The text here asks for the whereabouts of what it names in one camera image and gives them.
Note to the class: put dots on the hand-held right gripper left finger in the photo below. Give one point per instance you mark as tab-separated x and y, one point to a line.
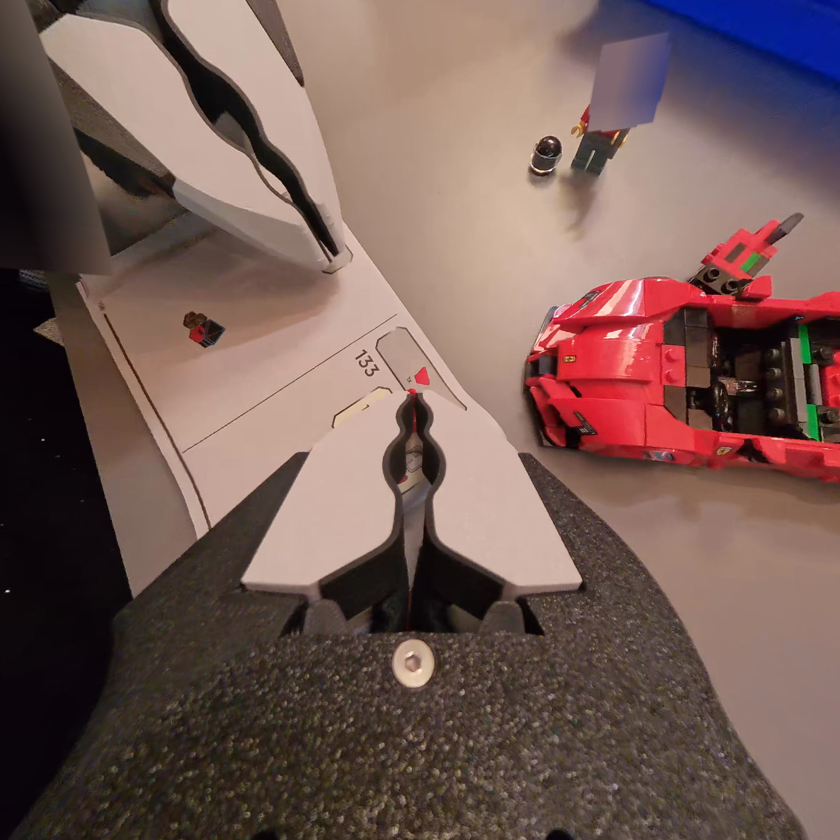
341	512

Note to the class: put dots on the lego instruction booklet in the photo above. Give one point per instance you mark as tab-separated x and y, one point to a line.
275	341

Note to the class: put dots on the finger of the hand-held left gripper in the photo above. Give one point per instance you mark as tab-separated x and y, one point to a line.
262	79
151	118

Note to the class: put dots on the lego minifigure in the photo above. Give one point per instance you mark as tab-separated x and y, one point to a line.
597	151

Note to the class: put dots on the small red lego piece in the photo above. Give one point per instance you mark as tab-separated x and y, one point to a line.
413	410

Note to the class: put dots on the red lego sports car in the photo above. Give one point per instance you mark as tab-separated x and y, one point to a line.
617	367

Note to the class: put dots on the black lego helmet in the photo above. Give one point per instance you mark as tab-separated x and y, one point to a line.
547	154

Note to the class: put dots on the blue box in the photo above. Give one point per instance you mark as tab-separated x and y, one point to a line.
754	26

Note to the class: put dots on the small white lego piece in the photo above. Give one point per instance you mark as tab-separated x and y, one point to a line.
336	262

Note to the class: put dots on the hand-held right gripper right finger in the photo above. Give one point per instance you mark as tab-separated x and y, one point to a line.
499	512

